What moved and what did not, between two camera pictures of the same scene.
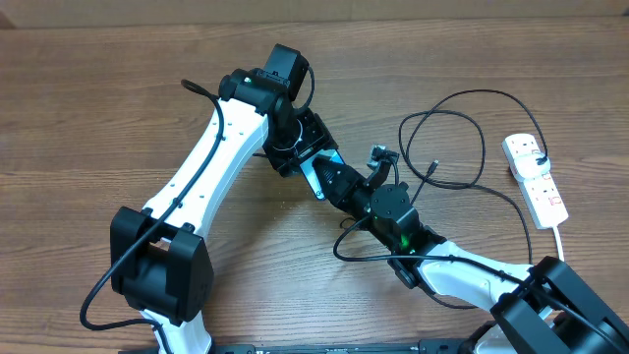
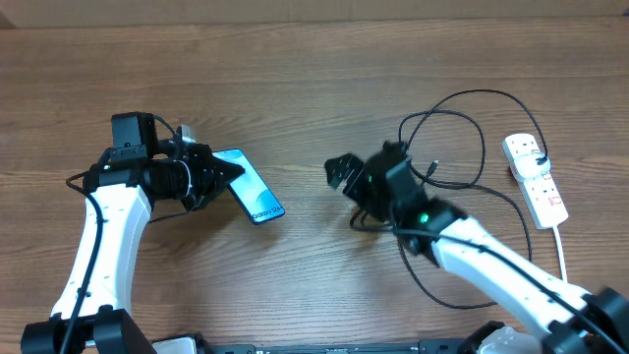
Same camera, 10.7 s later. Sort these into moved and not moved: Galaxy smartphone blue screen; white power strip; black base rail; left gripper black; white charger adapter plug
Moved: Galaxy smartphone blue screen; left gripper black
Not moved: black base rail; white charger adapter plug; white power strip
